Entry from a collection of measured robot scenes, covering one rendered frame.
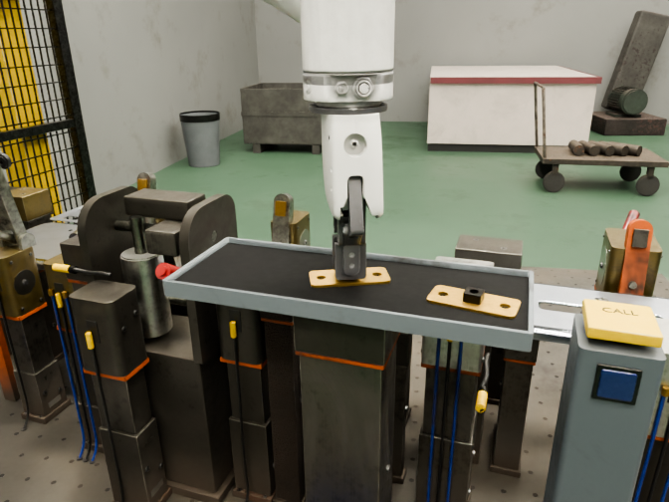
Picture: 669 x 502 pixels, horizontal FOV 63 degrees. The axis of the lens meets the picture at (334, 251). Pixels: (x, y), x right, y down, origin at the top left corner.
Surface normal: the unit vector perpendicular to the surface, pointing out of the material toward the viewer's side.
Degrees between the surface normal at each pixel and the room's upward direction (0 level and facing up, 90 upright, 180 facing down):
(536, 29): 90
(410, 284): 0
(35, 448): 0
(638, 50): 90
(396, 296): 0
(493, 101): 90
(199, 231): 90
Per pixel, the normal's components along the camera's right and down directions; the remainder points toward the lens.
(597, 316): -0.01, -0.93
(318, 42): -0.62, 0.30
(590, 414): -0.32, 0.35
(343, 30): -0.09, 0.37
